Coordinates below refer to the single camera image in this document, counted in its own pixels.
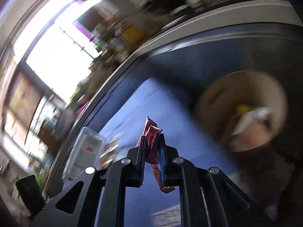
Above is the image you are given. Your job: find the kitchen counter with dark cabinets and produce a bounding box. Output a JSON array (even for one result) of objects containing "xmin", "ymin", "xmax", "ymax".
[{"xmin": 45, "ymin": 0, "xmax": 303, "ymax": 194}]

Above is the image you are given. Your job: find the blue printed tablecloth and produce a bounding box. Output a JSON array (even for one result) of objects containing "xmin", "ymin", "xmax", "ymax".
[{"xmin": 87, "ymin": 78, "xmax": 277, "ymax": 227}]

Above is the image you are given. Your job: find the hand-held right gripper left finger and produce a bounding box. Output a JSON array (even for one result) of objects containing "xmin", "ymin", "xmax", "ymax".
[{"xmin": 31, "ymin": 135, "xmax": 146, "ymax": 227}]

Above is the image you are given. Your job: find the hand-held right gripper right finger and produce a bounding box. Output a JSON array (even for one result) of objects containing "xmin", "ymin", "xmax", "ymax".
[{"xmin": 159, "ymin": 134, "xmax": 273, "ymax": 227}]

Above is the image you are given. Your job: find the beige round bin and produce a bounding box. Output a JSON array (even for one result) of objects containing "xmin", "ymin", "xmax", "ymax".
[{"xmin": 194, "ymin": 70, "xmax": 288, "ymax": 153}]

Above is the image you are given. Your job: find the window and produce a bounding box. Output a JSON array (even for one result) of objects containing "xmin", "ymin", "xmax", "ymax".
[{"xmin": 12, "ymin": 0, "xmax": 107, "ymax": 104}]

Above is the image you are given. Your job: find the clear plastic box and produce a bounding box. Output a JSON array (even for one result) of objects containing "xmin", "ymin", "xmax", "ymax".
[{"xmin": 63, "ymin": 127, "xmax": 106, "ymax": 184}]

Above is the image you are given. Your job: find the yellow cooking oil bottle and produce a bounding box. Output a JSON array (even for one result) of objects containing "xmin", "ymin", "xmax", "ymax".
[{"xmin": 116, "ymin": 21, "xmax": 145, "ymax": 46}]

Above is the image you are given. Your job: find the red foil snack wrapper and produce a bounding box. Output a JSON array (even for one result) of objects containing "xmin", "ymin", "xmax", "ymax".
[{"xmin": 135, "ymin": 116, "xmax": 176, "ymax": 194}]

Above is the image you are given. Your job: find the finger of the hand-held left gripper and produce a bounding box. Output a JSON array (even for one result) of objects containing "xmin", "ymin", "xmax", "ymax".
[{"xmin": 15, "ymin": 175, "xmax": 46, "ymax": 215}]

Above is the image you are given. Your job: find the white crumpled wrapper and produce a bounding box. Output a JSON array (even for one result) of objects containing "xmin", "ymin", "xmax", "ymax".
[{"xmin": 231, "ymin": 106, "xmax": 273, "ymax": 137}]

